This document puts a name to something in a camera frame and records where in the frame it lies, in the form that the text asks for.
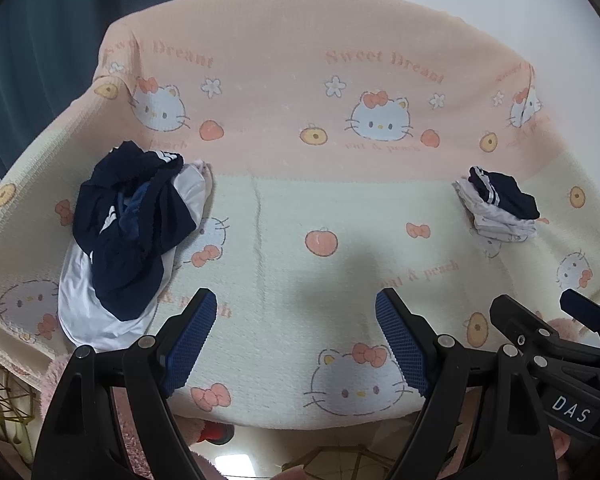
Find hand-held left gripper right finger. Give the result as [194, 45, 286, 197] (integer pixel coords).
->
[374, 287, 558, 480]

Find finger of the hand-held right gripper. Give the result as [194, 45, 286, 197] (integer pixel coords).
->
[559, 289, 600, 349]
[490, 295, 567, 372]

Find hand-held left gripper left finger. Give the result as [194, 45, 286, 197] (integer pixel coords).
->
[32, 287, 218, 480]

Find navy shorts with white stripes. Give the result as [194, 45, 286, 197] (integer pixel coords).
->
[71, 141, 196, 322]

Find folded white garment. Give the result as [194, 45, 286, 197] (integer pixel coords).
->
[454, 177, 538, 243]

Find red object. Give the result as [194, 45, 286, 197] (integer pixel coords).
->
[199, 421, 237, 447]

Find folded navy garment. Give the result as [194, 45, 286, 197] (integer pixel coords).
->
[467, 166, 541, 221]

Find white shirt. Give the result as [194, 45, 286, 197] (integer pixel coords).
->
[57, 160, 213, 353]

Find person's pink fleece clothing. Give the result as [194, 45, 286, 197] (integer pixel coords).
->
[39, 352, 486, 480]

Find pastel cartoon cat printed blanket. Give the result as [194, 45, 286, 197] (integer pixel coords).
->
[0, 0, 600, 431]

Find dark teal curtain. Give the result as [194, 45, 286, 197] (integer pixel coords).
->
[0, 0, 381, 176]

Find gold wire basket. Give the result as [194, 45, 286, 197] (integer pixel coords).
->
[294, 442, 398, 480]
[0, 347, 48, 466]

